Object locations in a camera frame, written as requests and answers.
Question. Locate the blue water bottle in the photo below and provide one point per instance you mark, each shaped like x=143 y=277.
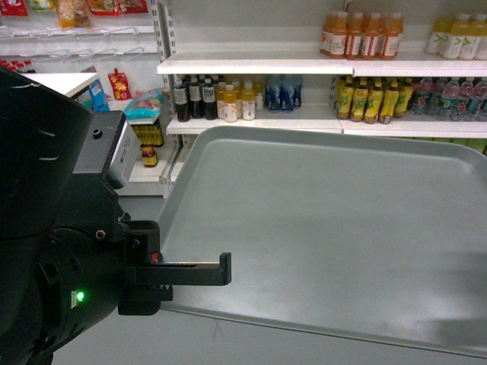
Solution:
x=273 y=93

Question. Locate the yellow lemon tea bottle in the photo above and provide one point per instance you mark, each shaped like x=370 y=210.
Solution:
x=359 y=101
x=345 y=98
x=375 y=97

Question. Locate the orange C100 juice bottle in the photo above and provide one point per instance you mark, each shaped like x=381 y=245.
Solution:
x=338 y=36

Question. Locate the yellow orange drink bottle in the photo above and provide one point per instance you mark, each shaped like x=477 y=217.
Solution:
x=230 y=103

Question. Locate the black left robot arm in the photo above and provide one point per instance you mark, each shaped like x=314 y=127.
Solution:
x=70 y=255

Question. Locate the grey-silver rectangular tray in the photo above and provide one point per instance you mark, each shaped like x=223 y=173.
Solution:
x=378 y=239

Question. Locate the dark soy drink bottle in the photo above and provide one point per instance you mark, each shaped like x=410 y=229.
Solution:
x=182 y=101

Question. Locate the red snack pouch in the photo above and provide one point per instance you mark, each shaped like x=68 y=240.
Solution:
x=120 y=85

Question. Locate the blue snack packet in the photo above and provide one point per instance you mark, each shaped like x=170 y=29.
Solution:
x=98 y=97

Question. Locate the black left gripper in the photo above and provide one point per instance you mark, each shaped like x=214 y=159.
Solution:
x=147 y=282

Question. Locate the white middle store shelf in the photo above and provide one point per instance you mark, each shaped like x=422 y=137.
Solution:
x=312 y=62

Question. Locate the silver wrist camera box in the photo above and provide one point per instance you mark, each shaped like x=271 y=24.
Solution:
x=123 y=160

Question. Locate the white lower drinks shelf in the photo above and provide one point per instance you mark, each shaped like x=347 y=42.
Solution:
x=319 y=117

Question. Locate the orange juice bottle red label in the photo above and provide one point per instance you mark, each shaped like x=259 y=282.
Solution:
x=392 y=37
x=354 y=33
x=370 y=37

